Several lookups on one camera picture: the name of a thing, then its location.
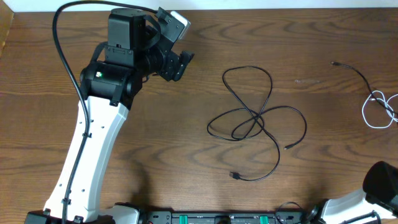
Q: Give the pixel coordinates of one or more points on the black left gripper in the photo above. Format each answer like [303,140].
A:
[174,65]

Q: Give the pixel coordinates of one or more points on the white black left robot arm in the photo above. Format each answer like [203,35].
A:
[140,42]

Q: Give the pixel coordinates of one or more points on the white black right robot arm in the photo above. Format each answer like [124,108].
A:
[374,201]

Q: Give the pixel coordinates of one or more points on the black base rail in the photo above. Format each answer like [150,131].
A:
[227,217]

